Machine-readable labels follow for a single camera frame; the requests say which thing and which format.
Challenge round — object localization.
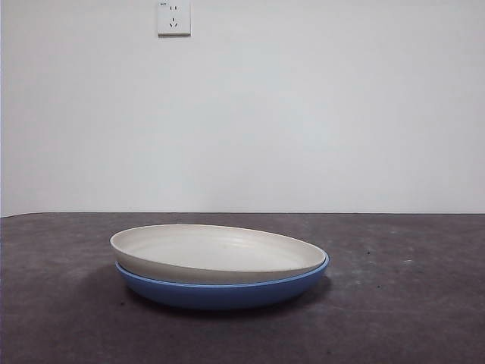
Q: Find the white wall socket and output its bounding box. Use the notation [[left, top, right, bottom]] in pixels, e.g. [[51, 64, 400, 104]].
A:
[[157, 0, 192, 38]]

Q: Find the blue round plate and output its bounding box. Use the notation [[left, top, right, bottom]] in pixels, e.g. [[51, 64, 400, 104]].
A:
[[115, 254, 330, 311]]

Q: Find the white round plate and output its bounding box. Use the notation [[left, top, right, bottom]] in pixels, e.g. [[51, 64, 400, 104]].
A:
[[109, 223, 327, 284]]

